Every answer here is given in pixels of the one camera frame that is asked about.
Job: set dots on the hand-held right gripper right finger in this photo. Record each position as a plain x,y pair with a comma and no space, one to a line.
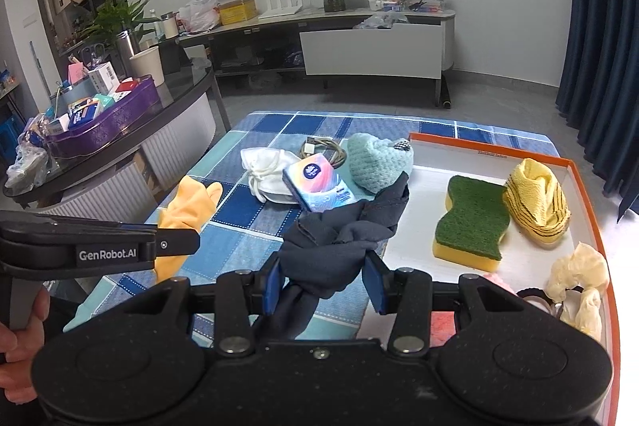
374,286

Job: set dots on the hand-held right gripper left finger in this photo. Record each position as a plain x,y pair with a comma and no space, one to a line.
274,286

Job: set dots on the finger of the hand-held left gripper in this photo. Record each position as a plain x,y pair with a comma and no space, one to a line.
179,242

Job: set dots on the orange cloth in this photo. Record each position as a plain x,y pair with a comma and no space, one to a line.
187,206

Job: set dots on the dark navy cloth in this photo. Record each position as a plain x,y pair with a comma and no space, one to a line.
329,251

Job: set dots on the pink fluffy cloth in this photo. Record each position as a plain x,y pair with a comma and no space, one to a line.
442,326

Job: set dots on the orange-rimmed white box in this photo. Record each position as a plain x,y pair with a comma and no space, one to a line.
424,206

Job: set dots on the colourful tissue packet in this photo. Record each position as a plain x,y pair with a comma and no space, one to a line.
314,186

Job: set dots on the green yellow scrub sponge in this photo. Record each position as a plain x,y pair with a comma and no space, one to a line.
469,216

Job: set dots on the yellow striped dishcloth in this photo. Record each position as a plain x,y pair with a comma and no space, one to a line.
534,196

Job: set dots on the cream glove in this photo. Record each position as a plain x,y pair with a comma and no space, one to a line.
579,266

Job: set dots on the person's left hand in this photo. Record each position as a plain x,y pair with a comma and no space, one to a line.
20,356

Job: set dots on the crumpled clear plastic bag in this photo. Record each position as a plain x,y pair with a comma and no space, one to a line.
27,169

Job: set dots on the blue white tissue packet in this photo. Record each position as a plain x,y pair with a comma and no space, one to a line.
82,114

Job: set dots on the purple oval tin tray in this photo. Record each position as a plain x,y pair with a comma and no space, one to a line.
110,121

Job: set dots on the black glass coffee table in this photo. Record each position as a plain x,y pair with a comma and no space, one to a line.
184,91

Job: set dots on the red white small box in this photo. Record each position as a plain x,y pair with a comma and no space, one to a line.
125,87

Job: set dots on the white barcode box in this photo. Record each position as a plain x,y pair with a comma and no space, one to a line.
105,76

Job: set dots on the cream paper cup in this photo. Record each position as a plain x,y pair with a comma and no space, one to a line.
147,66

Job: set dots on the black desktop device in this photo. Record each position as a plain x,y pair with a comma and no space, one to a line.
174,59

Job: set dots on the steel tumbler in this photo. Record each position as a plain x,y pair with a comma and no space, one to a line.
127,49

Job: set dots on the black roll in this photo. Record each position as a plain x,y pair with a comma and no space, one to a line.
444,96

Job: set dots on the white jar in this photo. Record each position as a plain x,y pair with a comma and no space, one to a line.
170,26

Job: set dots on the white plastic bag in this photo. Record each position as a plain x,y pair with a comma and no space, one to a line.
199,14

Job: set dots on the leafy green plant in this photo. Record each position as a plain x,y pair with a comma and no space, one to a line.
115,17

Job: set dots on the white grey tv stand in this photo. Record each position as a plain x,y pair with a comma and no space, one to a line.
372,51

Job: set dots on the yellow box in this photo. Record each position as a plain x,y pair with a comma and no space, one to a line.
238,12

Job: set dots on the white router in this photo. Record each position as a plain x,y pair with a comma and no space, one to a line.
279,7

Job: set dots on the pile of small desk items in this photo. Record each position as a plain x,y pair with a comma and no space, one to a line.
399,4

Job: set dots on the dark blue curtain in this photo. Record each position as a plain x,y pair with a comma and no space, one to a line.
599,56

